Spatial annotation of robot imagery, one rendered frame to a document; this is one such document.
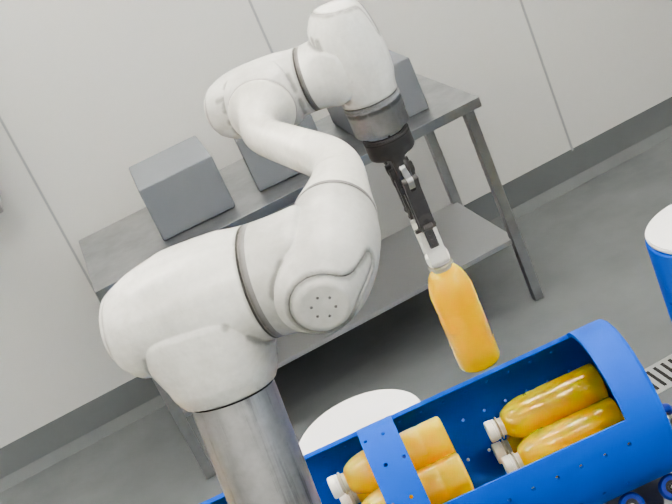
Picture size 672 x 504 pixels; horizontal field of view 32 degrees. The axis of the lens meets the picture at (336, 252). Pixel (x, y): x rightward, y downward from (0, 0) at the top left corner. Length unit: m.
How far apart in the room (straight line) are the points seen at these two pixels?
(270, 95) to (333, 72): 0.10
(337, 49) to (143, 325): 0.61
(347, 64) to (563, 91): 3.96
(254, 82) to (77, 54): 3.28
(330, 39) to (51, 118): 3.37
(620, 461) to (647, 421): 0.08
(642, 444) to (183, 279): 0.95
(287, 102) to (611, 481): 0.81
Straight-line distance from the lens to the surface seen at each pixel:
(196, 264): 1.25
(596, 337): 1.99
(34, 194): 5.06
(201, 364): 1.26
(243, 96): 1.71
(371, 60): 1.72
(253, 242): 1.23
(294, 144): 1.51
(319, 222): 1.23
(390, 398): 2.44
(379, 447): 1.94
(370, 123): 1.75
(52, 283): 5.17
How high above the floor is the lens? 2.24
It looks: 22 degrees down
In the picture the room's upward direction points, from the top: 24 degrees counter-clockwise
